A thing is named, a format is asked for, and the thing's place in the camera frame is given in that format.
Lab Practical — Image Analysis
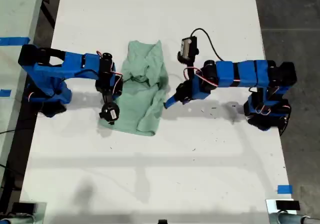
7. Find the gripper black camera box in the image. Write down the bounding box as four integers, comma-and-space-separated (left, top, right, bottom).
97, 102, 122, 126
176, 35, 200, 65

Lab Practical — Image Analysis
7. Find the metal bracket plate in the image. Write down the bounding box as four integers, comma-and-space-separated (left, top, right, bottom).
265, 198, 305, 224

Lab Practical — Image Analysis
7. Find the black arm base cable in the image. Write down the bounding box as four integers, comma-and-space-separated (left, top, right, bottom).
279, 103, 293, 138

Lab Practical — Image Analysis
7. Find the pale green T-shirt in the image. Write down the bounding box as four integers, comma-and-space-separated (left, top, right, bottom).
97, 39, 171, 138

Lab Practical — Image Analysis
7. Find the pale side table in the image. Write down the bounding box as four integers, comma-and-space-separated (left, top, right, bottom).
0, 0, 46, 183

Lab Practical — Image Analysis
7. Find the small black box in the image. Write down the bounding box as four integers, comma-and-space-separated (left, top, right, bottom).
11, 202, 36, 215
275, 200, 301, 212

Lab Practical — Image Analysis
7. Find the camera black cable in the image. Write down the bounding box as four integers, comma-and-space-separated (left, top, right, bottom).
190, 27, 225, 61

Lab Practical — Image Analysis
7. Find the grey metal pipe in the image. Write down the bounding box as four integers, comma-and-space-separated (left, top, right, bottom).
0, 214, 35, 224
270, 212, 320, 224

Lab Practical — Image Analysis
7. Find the long blue tape strip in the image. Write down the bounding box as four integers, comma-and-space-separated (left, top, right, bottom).
0, 36, 31, 47

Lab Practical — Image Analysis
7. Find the black stand leg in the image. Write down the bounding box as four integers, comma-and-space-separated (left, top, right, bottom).
40, 0, 57, 29

